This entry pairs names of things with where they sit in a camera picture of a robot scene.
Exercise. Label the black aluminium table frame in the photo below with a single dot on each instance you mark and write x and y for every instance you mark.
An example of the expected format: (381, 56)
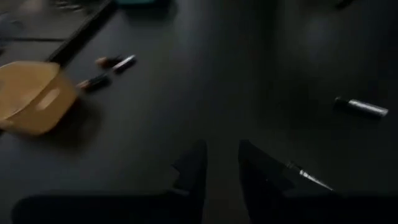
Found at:
(81, 31)

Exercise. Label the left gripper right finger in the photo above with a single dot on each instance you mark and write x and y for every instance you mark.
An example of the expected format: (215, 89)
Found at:
(264, 186)

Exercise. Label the yellow plastic bin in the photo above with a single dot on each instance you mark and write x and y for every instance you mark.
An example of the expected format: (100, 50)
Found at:
(28, 93)

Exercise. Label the copper-top black battery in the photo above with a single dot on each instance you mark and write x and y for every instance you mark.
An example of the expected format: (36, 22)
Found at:
(107, 61)
(93, 83)

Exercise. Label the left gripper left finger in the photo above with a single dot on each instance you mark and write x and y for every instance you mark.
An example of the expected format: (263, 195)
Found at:
(189, 174)

